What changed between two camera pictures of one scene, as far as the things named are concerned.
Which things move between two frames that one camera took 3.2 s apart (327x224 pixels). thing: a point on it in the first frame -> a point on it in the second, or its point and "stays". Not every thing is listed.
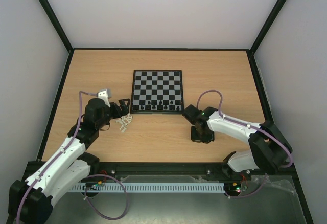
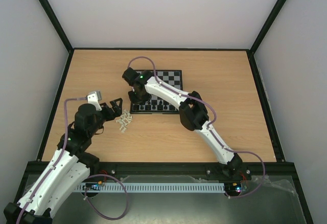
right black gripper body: [198, 137] -> [139, 96]
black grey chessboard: [157, 91] stays
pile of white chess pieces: [124, 120] stays
